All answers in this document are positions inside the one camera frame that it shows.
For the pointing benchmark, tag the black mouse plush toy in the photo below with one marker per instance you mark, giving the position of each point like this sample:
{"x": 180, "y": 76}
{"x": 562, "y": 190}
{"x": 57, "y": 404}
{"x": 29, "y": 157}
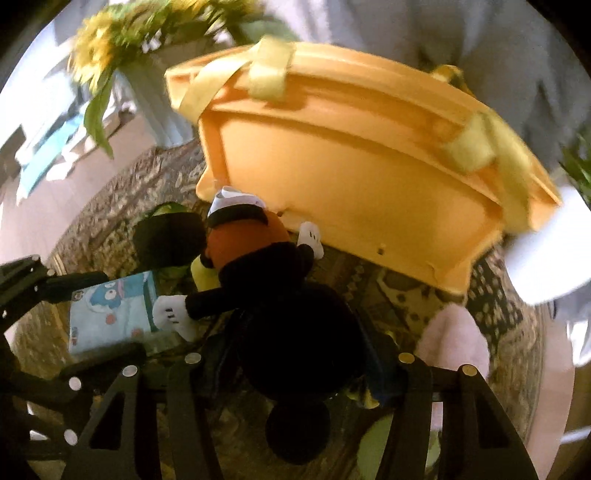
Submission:
{"x": 286, "y": 332}

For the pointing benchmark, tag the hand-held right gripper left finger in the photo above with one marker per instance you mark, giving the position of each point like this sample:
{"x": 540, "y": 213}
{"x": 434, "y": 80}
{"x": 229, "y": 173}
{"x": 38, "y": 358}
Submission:
{"x": 187, "y": 397}

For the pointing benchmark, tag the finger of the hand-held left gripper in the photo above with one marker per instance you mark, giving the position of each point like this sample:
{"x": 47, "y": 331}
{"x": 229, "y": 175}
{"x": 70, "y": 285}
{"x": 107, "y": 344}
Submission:
{"x": 51, "y": 281}
{"x": 92, "y": 364}

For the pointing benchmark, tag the yellow artificial flowers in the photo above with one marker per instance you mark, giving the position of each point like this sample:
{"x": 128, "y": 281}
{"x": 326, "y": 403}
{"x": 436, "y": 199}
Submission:
{"x": 120, "y": 32}

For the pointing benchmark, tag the light blue cloth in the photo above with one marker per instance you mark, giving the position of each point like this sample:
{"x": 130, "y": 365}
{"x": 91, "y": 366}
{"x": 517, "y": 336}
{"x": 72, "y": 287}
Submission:
{"x": 44, "y": 159}

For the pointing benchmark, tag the light blue picture book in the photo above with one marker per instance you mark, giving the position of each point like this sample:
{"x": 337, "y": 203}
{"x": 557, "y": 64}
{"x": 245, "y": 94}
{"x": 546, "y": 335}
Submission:
{"x": 108, "y": 314}

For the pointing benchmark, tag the white vase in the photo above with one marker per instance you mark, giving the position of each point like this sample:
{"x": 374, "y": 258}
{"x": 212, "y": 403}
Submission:
{"x": 157, "y": 92}

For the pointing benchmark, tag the green plant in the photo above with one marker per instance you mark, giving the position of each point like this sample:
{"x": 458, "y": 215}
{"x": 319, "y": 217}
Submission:
{"x": 578, "y": 168}

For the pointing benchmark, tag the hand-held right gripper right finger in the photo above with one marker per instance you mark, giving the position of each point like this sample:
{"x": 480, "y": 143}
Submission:
{"x": 411, "y": 397}

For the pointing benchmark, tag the black and green plush toy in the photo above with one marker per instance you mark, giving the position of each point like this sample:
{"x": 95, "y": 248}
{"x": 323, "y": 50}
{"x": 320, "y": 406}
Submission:
{"x": 168, "y": 240}

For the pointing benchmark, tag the light green plush toy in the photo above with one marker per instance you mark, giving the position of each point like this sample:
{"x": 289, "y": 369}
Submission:
{"x": 374, "y": 450}

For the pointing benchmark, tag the pink plush toy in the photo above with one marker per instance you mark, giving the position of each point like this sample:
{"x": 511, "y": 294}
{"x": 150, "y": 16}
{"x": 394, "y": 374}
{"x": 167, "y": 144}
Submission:
{"x": 455, "y": 341}

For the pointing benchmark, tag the white pot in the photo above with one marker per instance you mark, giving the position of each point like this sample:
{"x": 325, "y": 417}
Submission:
{"x": 549, "y": 249}

